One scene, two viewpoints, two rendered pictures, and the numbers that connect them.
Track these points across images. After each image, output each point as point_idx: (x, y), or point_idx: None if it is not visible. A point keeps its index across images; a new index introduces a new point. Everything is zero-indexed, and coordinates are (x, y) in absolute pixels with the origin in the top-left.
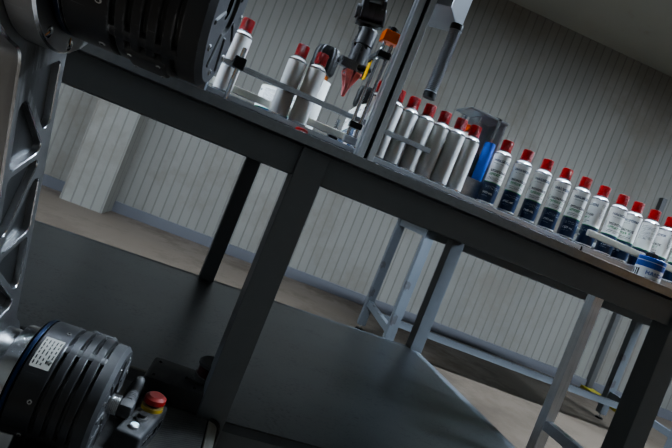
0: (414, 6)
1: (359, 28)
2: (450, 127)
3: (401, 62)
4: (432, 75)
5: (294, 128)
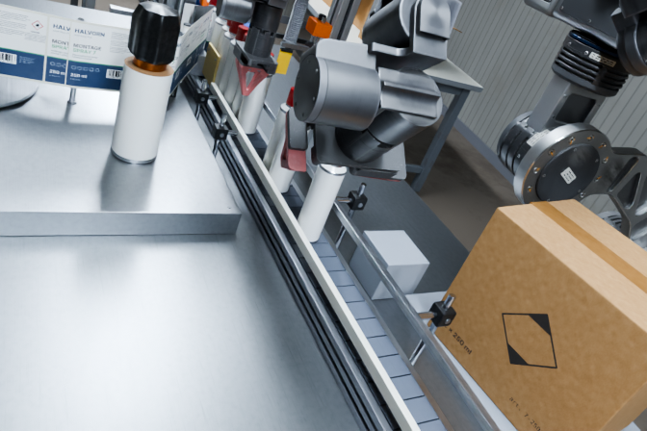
0: None
1: (273, 11)
2: (205, 14)
3: None
4: (297, 26)
5: (431, 211)
